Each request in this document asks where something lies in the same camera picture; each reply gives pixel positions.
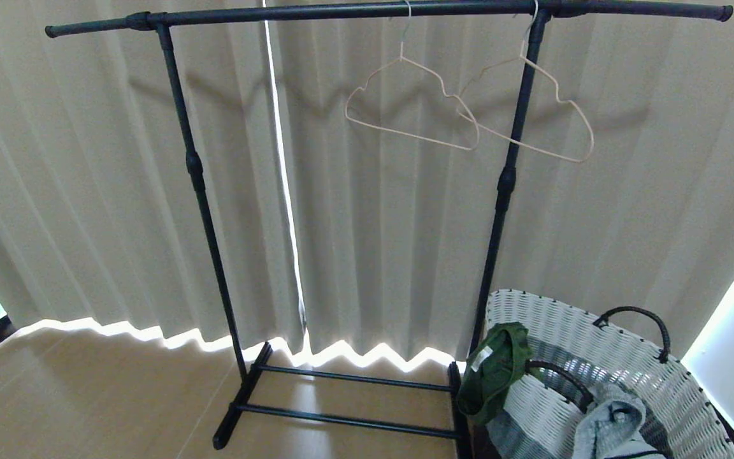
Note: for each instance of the green garment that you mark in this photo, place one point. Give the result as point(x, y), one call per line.
point(501, 376)

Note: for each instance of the pink clothes hanger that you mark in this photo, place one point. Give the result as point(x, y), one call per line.
point(401, 57)
point(522, 56)

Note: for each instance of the pale grey shorts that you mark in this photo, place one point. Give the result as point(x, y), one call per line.
point(609, 421)

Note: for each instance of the black clothes rack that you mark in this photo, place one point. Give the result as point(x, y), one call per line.
point(195, 166)

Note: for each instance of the white laundry basket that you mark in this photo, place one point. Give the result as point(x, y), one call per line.
point(558, 325)

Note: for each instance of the beige curtain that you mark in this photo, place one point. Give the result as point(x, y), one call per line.
point(86, 191)

